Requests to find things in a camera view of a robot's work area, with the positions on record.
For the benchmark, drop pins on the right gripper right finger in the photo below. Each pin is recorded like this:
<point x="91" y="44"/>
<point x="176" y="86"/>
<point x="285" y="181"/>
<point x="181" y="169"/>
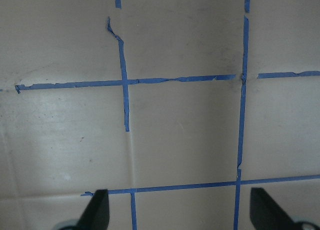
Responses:
<point x="266" y="214"/>

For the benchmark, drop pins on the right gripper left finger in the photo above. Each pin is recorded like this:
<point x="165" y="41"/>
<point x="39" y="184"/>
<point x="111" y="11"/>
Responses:
<point x="96" y="215"/>

